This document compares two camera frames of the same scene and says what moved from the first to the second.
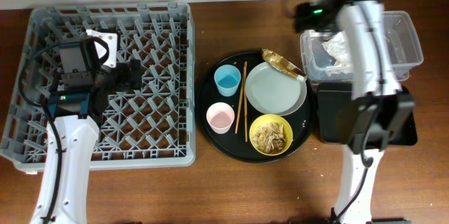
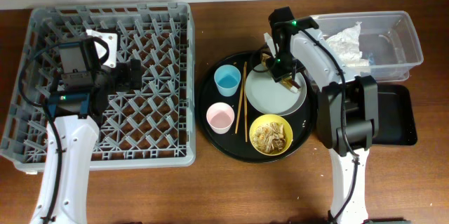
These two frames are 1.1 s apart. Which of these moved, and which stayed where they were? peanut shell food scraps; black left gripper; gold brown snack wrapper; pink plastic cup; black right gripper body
Moved: black right gripper body; gold brown snack wrapper
Stayed: pink plastic cup; black left gripper; peanut shell food scraps
